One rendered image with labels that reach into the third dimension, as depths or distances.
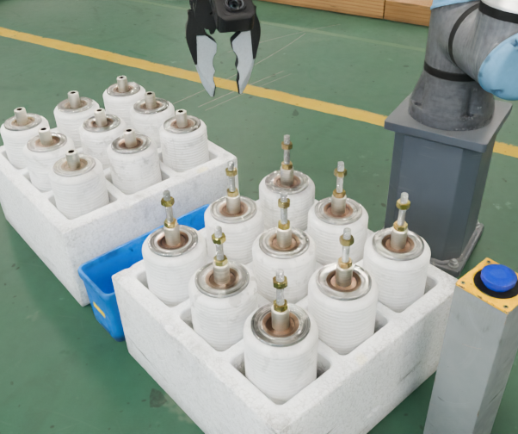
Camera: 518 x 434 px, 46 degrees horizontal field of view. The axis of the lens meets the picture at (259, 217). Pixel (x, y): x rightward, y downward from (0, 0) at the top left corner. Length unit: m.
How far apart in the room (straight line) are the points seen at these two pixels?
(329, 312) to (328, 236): 0.17
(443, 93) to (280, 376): 0.58
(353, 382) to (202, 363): 0.20
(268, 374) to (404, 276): 0.25
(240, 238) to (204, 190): 0.31
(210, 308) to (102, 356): 0.35
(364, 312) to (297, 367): 0.12
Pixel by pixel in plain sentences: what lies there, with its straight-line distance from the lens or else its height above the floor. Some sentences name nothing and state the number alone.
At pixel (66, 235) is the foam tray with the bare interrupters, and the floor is 0.17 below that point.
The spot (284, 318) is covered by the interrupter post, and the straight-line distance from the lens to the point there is 0.75.
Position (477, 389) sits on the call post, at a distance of 0.85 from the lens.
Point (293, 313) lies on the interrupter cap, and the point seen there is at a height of 0.25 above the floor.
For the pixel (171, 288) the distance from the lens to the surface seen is 0.92.
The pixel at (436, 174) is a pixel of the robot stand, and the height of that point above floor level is 0.21.
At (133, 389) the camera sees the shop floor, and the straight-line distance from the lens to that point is 1.06.
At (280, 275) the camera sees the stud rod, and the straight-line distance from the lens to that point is 0.71.
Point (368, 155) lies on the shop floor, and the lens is 1.63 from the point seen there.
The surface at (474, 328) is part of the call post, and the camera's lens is 0.79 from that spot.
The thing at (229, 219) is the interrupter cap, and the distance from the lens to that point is 0.95.
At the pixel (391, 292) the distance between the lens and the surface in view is 0.91.
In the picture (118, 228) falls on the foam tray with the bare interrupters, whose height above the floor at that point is 0.14.
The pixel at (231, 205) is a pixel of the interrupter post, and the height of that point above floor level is 0.27.
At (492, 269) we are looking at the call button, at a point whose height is 0.33.
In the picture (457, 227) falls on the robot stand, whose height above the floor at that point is 0.10.
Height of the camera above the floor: 0.81
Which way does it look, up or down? 36 degrees down
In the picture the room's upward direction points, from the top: 2 degrees counter-clockwise
